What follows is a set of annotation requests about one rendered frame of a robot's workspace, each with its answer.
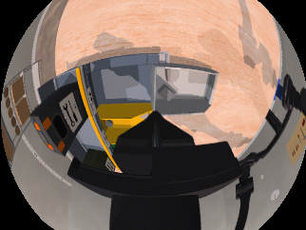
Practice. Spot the orange thin bar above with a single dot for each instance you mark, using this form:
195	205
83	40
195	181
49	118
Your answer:
81	86

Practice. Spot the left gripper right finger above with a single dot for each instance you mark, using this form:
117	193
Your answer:
169	134

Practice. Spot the grey metal disc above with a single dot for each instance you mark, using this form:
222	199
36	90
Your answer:
144	116

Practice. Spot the dark olive case with orange latches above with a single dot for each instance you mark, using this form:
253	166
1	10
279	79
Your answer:
98	159

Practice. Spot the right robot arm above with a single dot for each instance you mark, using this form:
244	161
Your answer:
293	99

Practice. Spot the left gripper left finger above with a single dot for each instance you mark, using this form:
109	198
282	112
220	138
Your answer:
141	133

